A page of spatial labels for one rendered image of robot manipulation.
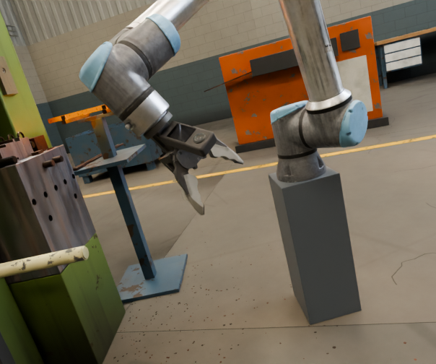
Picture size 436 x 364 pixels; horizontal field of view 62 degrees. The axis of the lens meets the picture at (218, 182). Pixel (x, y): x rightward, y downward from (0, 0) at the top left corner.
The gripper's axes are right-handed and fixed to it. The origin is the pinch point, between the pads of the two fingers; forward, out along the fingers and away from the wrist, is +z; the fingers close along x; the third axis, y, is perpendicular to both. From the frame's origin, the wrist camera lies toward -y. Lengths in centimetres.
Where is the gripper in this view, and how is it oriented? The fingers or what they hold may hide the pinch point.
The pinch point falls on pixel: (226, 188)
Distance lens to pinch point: 77.2
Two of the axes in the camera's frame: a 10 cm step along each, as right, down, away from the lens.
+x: -5.8, 7.3, -3.6
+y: -4.6, 0.7, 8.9
